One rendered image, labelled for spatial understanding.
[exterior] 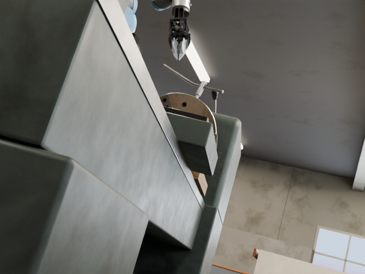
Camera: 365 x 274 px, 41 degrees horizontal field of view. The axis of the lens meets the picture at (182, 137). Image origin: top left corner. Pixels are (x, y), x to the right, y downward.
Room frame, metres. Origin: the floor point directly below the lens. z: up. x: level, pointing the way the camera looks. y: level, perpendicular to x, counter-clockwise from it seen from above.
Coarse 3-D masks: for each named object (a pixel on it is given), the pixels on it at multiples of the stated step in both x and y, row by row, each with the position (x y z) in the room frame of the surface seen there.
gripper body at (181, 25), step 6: (180, 6) 1.79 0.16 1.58; (174, 12) 1.80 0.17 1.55; (180, 12) 1.82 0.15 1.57; (186, 12) 1.83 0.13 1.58; (174, 18) 1.80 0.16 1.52; (180, 18) 1.79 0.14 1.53; (186, 18) 1.79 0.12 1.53; (174, 24) 1.80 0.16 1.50; (180, 24) 1.79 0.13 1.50; (186, 24) 1.79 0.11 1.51; (174, 30) 1.81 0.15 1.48; (180, 30) 1.79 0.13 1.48; (186, 30) 1.79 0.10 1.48; (174, 36) 1.85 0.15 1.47; (180, 36) 1.85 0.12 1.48
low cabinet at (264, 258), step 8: (256, 256) 4.80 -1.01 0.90; (264, 256) 4.65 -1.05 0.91; (272, 256) 4.63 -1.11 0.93; (280, 256) 4.61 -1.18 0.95; (256, 264) 4.67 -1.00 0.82; (264, 264) 4.65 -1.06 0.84; (272, 264) 4.62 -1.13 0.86; (280, 264) 4.60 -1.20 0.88; (288, 264) 4.58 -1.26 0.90; (296, 264) 4.55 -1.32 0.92; (304, 264) 4.53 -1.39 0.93; (312, 264) 4.51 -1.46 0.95; (256, 272) 4.67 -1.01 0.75; (264, 272) 4.64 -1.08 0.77; (272, 272) 4.62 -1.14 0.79; (280, 272) 4.60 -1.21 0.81; (288, 272) 4.57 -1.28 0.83; (296, 272) 4.55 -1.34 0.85; (304, 272) 4.53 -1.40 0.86; (312, 272) 4.50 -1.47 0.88; (320, 272) 4.48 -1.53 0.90; (328, 272) 4.46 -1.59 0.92; (336, 272) 4.44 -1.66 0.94; (344, 272) 4.41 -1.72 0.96
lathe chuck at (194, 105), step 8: (176, 96) 1.81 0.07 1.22; (184, 96) 1.80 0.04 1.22; (192, 96) 1.80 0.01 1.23; (176, 104) 1.81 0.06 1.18; (184, 104) 1.81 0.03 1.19; (192, 104) 1.79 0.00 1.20; (200, 104) 1.79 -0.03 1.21; (192, 112) 1.79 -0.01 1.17; (200, 112) 1.79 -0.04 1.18; (208, 112) 1.78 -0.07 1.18; (216, 128) 1.78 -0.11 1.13; (216, 136) 1.80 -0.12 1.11; (216, 144) 1.84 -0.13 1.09
